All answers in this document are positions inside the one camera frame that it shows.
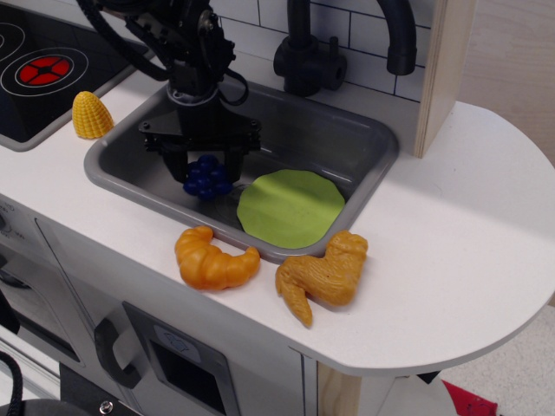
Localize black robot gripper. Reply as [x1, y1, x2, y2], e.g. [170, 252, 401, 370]
[139, 86, 261, 182]

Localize blue toy blueberries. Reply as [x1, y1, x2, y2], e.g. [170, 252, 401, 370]
[183, 154, 233, 201]

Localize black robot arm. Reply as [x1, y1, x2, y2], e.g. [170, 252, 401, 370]
[79, 1, 261, 183]

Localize grey toy sink basin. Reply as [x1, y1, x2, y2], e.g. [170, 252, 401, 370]
[84, 83, 399, 263]

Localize green toy plate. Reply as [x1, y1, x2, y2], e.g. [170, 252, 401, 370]
[237, 169, 345, 249]

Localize orange toy croissant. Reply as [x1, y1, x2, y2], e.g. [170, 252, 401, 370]
[174, 226, 260, 290]

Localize yellow toy corn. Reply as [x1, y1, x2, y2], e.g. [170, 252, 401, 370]
[72, 91, 114, 140]

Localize black toy faucet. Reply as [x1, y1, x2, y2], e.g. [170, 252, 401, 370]
[273, 1, 417, 97]

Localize toy fried chicken wing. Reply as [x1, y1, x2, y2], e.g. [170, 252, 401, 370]
[275, 231, 369, 328]

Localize black toy stovetop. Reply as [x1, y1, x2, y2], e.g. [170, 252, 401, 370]
[1, 3, 134, 152]

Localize wooden side panel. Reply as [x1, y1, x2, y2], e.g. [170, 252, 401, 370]
[414, 0, 477, 158]

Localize red cloth on floor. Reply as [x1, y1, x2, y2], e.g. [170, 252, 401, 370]
[443, 380, 498, 416]

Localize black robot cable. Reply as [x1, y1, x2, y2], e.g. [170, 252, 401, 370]
[75, 0, 170, 82]

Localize black oven door handle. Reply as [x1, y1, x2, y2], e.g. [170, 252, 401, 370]
[94, 318, 141, 389]

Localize black braided cable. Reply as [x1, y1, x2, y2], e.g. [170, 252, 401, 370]
[0, 350, 24, 416]

